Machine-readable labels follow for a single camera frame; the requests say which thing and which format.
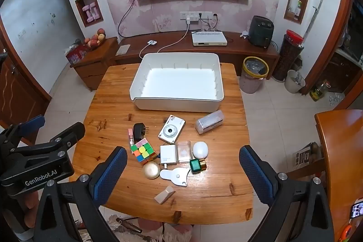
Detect beige wedge block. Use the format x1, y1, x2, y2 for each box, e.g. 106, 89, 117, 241
154, 185, 176, 205

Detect white charging cable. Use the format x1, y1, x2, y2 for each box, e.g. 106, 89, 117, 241
139, 22, 190, 59

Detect small wooden cabinet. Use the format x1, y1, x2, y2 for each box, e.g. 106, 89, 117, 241
70, 36, 118, 92

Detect sheathed sword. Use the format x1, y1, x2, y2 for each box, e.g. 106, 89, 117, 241
303, 0, 324, 38

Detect pile of peaches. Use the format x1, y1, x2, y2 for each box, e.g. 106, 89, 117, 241
84, 28, 106, 47

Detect yellow-rimmed trash bin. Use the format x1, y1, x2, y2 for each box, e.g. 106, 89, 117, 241
240, 56, 269, 94

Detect black power adapter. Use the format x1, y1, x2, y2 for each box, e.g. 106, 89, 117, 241
133, 123, 149, 143

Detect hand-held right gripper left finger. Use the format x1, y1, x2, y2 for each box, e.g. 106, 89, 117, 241
34, 146, 128, 242

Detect orange wooden side table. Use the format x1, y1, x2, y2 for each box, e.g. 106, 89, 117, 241
314, 109, 363, 242

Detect pink dumbbell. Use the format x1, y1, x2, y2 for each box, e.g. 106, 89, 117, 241
82, 6, 93, 24
92, 5, 103, 22

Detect white compact camera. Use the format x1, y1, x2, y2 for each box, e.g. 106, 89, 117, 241
158, 114, 186, 143

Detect printed magazine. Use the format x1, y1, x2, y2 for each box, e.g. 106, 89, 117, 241
292, 141, 322, 167

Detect gold round compact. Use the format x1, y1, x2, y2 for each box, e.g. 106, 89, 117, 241
142, 162, 161, 179

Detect black power cable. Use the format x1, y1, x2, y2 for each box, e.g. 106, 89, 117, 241
200, 13, 219, 32

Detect orange scissors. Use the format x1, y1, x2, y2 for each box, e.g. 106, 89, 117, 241
339, 223, 355, 242

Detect tall container with red lid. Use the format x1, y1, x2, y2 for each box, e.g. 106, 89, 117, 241
272, 29, 304, 82

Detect white set-top box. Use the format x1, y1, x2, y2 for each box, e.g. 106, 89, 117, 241
191, 31, 228, 47

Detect fluffy pink rug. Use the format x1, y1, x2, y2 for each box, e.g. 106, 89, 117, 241
71, 212, 199, 242

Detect red tissue box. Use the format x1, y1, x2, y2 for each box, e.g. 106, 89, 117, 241
65, 45, 87, 65

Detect brown wooden door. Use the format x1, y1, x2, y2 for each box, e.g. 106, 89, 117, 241
0, 24, 53, 143

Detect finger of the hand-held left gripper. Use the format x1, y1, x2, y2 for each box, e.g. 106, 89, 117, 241
0, 115, 46, 152
11, 122, 86, 163

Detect person's left hand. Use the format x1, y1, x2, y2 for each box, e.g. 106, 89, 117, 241
23, 192, 40, 229

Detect clear plastic case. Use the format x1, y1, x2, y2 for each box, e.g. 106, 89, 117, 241
195, 110, 224, 135

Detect smartphone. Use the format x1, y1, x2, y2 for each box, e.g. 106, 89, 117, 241
349, 198, 363, 220

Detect white plastic storage bin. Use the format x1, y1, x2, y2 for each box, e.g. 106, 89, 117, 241
130, 53, 224, 113

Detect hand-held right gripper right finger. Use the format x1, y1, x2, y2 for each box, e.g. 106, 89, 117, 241
239, 145, 335, 242

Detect clear box with pink inside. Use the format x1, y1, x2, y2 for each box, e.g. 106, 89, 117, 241
176, 141, 193, 161

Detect black television cable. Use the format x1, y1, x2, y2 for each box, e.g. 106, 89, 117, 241
117, 0, 138, 38

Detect white wall socket row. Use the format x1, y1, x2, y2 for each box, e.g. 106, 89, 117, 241
179, 11, 213, 21

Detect white plastic holder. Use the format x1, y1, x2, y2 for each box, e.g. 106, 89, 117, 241
159, 167, 190, 187

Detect white bucket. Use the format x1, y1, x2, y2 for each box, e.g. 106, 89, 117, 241
284, 70, 306, 94

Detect white oval case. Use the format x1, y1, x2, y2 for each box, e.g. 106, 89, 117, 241
193, 141, 209, 159

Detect green perfume bottle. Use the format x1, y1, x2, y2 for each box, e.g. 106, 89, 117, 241
189, 158, 207, 174

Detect glass jar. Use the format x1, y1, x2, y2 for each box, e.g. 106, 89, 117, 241
309, 80, 332, 102

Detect colourful puzzle cube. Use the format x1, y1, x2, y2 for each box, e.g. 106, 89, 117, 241
130, 138, 158, 164

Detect long wooden television cabinet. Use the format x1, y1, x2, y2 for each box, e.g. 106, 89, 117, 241
109, 30, 281, 81

